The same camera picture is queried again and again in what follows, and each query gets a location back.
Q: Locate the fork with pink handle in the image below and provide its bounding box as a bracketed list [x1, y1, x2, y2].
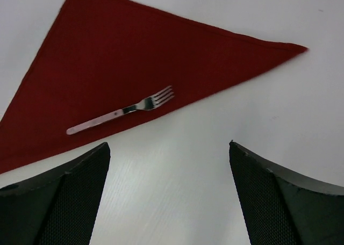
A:
[66, 85, 174, 135]

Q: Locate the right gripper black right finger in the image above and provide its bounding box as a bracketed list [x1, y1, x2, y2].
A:
[229, 141, 343, 245]

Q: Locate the dark red cloth napkin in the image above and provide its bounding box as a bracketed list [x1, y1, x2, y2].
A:
[1, 0, 306, 172]

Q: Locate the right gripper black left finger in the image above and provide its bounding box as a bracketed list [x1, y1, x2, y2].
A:
[1, 142, 110, 244]

